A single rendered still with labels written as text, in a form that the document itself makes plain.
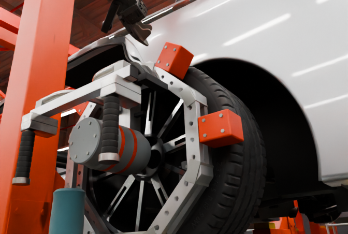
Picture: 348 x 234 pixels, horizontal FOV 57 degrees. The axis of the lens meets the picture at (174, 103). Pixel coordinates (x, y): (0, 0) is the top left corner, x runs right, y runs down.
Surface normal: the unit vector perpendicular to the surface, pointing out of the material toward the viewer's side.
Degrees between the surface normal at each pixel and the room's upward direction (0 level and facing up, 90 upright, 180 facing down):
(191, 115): 90
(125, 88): 90
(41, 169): 90
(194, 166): 90
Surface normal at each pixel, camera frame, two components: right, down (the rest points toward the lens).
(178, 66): 0.68, 0.30
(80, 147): -0.59, -0.30
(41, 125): 0.80, -0.27
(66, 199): 0.14, -0.45
